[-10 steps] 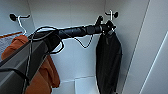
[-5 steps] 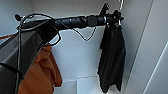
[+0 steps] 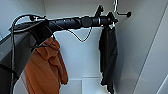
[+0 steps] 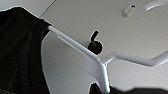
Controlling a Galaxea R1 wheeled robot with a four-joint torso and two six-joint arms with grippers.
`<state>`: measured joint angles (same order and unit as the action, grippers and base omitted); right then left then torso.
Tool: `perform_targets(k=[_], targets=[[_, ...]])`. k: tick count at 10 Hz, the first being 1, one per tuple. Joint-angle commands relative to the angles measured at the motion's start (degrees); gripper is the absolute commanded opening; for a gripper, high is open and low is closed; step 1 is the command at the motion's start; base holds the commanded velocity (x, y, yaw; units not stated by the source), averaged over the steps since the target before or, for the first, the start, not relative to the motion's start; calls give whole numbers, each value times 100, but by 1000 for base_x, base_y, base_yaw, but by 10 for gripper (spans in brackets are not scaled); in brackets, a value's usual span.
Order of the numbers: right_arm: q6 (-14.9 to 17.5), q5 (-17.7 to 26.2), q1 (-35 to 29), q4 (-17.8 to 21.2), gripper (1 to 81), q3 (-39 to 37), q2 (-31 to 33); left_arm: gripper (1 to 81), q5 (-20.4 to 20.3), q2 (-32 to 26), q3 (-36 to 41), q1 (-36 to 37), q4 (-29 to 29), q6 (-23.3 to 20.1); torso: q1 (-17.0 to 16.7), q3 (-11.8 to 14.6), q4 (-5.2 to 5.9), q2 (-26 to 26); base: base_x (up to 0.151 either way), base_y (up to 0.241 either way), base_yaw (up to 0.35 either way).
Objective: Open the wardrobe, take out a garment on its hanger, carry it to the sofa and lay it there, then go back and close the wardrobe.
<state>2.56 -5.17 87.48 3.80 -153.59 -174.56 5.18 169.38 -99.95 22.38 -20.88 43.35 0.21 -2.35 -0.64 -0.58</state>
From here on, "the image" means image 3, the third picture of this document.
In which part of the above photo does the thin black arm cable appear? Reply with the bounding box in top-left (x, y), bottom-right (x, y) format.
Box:
top-left (9, 13), bottom-right (48, 94)

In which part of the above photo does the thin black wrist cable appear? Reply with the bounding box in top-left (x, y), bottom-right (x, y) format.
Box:
top-left (66, 26), bottom-right (94, 43)

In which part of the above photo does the orange hooded sweatshirt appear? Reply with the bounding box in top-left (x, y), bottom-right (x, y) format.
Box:
top-left (24, 35), bottom-right (69, 94)

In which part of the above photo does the white wardrobe shelf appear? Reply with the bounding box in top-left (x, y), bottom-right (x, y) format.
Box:
top-left (81, 77), bottom-right (104, 94)

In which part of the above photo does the white wardrobe door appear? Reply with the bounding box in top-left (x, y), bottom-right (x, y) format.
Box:
top-left (133, 6), bottom-right (168, 94)

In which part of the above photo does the white wardrobe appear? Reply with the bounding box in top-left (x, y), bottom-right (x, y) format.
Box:
top-left (0, 0), bottom-right (168, 94)

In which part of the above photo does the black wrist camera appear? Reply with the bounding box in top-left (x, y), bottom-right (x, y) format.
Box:
top-left (94, 4), bottom-right (105, 18)

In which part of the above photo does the black sweatshirt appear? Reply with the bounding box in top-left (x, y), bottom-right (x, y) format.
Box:
top-left (98, 25), bottom-right (119, 94)

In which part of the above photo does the black wall hook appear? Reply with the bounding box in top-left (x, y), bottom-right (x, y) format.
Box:
top-left (116, 11), bottom-right (132, 18)

